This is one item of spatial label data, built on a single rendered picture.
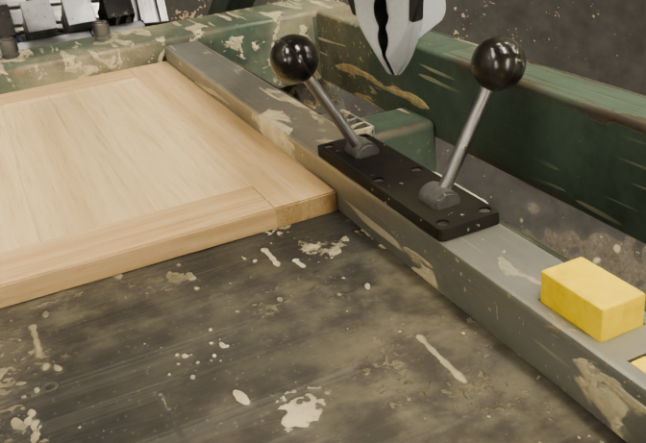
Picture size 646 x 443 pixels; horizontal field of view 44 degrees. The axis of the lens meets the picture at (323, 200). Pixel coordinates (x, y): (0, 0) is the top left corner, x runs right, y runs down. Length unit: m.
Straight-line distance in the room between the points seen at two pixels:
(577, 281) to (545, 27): 2.20
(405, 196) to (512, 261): 0.11
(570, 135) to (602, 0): 2.03
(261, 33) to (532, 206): 1.34
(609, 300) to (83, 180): 0.52
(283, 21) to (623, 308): 0.89
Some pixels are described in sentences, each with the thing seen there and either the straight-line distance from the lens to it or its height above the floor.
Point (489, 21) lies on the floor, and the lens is 2.55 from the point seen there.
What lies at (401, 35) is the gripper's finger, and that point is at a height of 1.44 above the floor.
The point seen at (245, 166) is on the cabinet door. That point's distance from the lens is 0.76.
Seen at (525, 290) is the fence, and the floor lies 1.56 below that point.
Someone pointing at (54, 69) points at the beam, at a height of 0.90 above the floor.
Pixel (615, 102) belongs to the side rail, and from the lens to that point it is 0.78.
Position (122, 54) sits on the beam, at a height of 0.90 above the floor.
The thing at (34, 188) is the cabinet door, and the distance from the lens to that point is 0.81.
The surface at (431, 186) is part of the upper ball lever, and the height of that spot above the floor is 1.47.
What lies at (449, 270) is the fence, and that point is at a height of 1.50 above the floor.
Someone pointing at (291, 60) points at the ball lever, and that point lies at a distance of 0.61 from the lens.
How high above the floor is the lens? 1.98
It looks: 68 degrees down
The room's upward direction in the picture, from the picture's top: 50 degrees clockwise
